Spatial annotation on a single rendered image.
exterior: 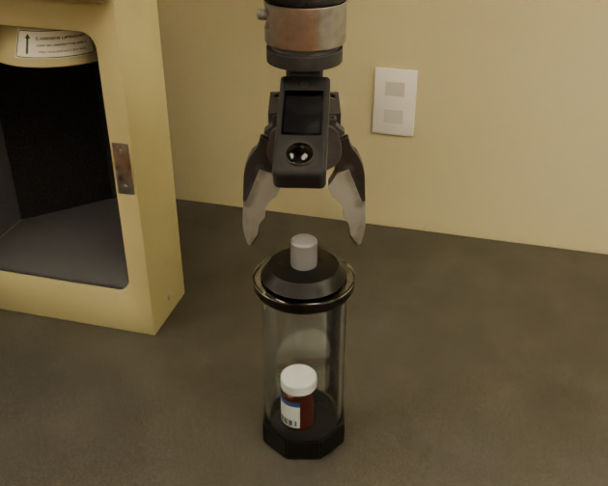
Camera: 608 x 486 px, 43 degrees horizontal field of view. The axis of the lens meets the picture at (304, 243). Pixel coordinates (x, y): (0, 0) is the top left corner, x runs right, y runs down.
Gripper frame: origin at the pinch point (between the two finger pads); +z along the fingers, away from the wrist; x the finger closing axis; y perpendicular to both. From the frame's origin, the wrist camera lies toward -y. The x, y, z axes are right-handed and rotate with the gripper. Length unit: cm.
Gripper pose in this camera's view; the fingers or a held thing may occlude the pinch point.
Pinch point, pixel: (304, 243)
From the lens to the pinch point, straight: 79.9
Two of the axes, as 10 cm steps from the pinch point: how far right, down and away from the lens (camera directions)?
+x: -10.0, 0.0, 0.0
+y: 0.0, -5.1, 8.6
